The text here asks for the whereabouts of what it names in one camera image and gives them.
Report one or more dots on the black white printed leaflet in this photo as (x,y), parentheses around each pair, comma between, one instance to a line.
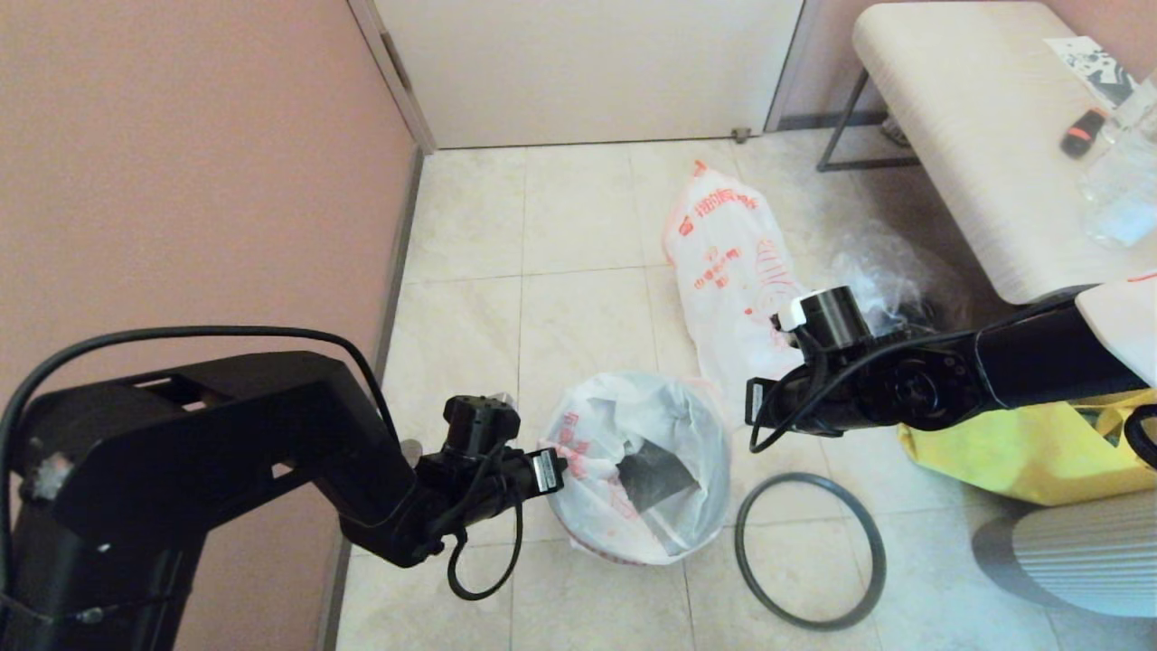
(1094,70)

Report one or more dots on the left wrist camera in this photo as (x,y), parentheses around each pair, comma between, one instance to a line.
(502,400)

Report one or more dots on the yellow fabric bag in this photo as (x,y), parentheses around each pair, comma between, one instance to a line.
(1021,452)

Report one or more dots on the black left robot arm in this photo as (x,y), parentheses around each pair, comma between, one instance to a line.
(181,470)

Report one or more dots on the round grey floor cover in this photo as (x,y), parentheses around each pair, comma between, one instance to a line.
(413,448)

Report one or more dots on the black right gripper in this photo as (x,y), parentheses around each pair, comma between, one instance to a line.
(782,398)

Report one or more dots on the beige table with metal legs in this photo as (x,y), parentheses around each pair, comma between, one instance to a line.
(976,136)

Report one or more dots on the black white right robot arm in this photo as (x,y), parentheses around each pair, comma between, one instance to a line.
(976,371)

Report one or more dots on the clear bottle with blue tint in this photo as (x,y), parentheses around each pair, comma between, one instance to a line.
(1121,199)

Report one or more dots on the black round trash bin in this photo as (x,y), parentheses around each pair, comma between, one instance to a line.
(655,475)

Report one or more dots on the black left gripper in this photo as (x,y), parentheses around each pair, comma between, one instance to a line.
(524,475)

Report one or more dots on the used white red liner bag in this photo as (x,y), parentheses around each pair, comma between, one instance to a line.
(723,271)

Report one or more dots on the black orange small device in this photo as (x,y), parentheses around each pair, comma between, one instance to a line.
(1082,136)

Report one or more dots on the clear plastic bag dark contents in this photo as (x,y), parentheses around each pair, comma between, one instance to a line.
(890,271)

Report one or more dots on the white door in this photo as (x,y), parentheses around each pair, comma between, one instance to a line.
(587,72)

